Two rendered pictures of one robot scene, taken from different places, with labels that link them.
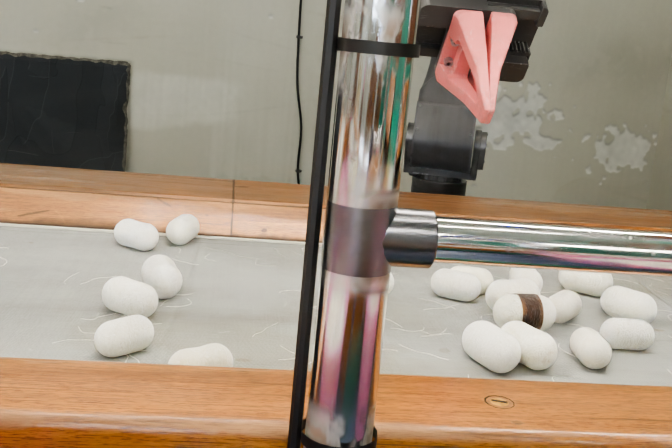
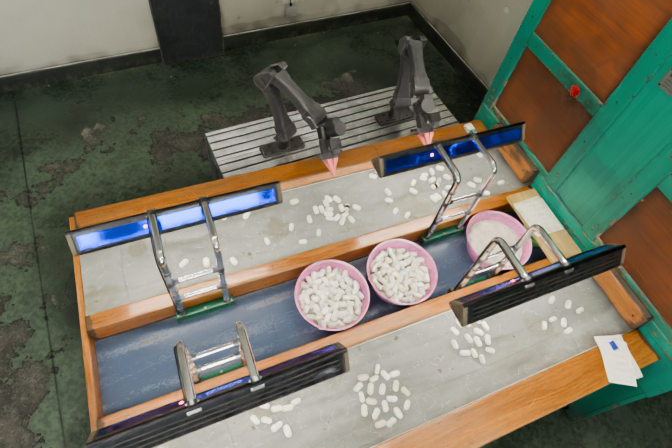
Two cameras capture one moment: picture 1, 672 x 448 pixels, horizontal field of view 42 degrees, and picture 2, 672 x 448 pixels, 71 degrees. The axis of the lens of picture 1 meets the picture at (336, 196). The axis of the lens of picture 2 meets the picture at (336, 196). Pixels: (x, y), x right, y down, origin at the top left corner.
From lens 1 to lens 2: 1.68 m
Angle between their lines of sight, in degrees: 47
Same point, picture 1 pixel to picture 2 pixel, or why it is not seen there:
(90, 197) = (358, 165)
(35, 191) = (350, 167)
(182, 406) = (415, 228)
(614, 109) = not seen: outside the picture
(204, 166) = not seen: outside the picture
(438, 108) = (401, 99)
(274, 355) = (410, 206)
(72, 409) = (408, 232)
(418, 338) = (423, 195)
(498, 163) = not seen: outside the picture
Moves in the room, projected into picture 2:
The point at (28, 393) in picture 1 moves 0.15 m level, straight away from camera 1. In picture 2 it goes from (403, 231) to (380, 203)
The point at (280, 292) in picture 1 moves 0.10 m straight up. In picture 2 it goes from (400, 186) to (406, 172)
